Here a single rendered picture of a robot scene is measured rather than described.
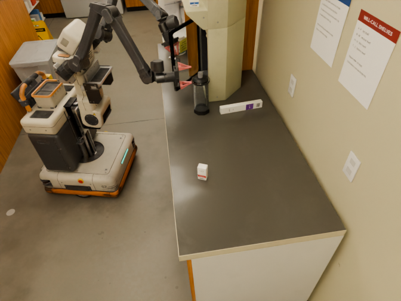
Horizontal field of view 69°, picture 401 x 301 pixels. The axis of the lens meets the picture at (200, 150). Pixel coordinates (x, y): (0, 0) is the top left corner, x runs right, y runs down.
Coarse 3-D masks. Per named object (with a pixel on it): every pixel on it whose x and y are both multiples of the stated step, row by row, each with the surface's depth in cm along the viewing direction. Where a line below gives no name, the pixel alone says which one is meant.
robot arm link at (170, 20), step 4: (156, 12) 176; (160, 12) 175; (156, 16) 176; (160, 16) 175; (168, 16) 175; (172, 16) 174; (176, 16) 175; (156, 20) 177; (160, 20) 178; (168, 20) 174; (172, 20) 173; (176, 20) 175; (168, 24) 174; (172, 24) 174; (176, 24) 174; (168, 28) 176; (172, 28) 176
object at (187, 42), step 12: (180, 24) 173; (192, 24) 182; (180, 36) 177; (192, 36) 187; (180, 48) 181; (192, 48) 192; (180, 60) 185; (192, 60) 197; (180, 72) 190; (192, 72) 202
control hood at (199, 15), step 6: (186, 0) 168; (186, 6) 160; (204, 6) 159; (186, 12) 153; (192, 12) 154; (198, 12) 154; (204, 12) 154; (192, 18) 155; (198, 18) 156; (204, 18) 156; (198, 24) 158; (204, 24) 159
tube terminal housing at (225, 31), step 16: (208, 0) 150; (224, 0) 152; (240, 0) 162; (208, 16) 156; (224, 16) 157; (240, 16) 168; (208, 32) 162; (224, 32) 163; (240, 32) 175; (208, 48) 168; (224, 48) 169; (240, 48) 183; (208, 64) 175; (224, 64) 176; (240, 64) 192; (224, 80) 184; (240, 80) 201; (224, 96) 192
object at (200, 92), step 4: (192, 80) 169; (208, 80) 169; (208, 84) 172; (196, 88) 170; (200, 88) 169; (204, 88) 170; (208, 88) 174; (196, 92) 172; (200, 92) 171; (204, 92) 171; (208, 92) 175; (196, 96) 174; (200, 96) 173; (204, 96) 173; (208, 96) 177; (196, 100) 176; (200, 100) 175; (204, 100) 175; (208, 100) 179; (196, 104) 178; (200, 104) 176; (204, 104) 177; (208, 104) 180; (196, 108) 180; (200, 108) 179; (204, 108) 179; (208, 108) 182
